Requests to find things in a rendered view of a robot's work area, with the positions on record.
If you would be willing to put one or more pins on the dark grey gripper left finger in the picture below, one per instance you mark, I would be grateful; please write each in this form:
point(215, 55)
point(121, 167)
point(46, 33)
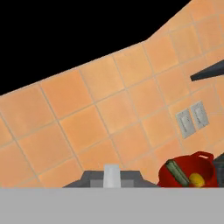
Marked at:
point(92, 176)

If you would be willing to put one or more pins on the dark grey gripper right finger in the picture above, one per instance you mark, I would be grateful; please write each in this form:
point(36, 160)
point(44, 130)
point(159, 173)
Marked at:
point(130, 176)

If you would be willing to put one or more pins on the pale grey spatula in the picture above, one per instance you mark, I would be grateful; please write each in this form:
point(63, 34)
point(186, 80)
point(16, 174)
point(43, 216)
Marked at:
point(111, 175)

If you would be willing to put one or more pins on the green cucumber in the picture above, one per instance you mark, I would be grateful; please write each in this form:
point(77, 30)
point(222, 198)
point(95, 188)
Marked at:
point(176, 171)

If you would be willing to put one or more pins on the yellow lemon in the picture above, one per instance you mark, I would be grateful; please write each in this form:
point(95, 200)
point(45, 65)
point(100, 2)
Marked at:
point(197, 179)

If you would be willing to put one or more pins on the red pot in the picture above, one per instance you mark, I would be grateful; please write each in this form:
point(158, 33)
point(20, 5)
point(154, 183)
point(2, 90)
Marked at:
point(207, 168)

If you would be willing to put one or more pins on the dark grey appliance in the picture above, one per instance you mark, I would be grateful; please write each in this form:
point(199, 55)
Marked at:
point(220, 170)

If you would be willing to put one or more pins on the grey wall socket plate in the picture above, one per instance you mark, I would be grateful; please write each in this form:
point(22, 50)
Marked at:
point(199, 115)
point(185, 123)

